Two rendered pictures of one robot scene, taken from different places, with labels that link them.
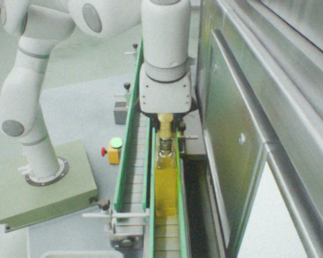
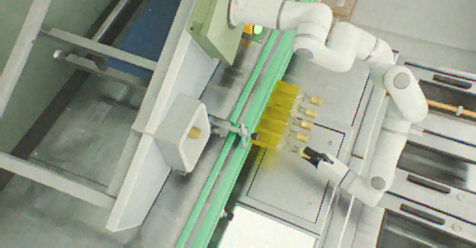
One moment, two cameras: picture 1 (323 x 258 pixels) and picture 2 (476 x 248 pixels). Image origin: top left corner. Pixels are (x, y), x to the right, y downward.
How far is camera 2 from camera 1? 1.49 m
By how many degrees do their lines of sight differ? 60
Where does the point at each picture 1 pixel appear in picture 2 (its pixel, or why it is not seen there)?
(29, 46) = (372, 60)
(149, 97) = (330, 171)
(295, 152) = not seen: outside the picture
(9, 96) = (335, 64)
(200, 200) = not seen: hidden behind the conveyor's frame
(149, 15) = (373, 202)
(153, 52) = (356, 192)
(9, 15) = (398, 94)
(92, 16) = (378, 186)
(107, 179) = not seen: hidden behind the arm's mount
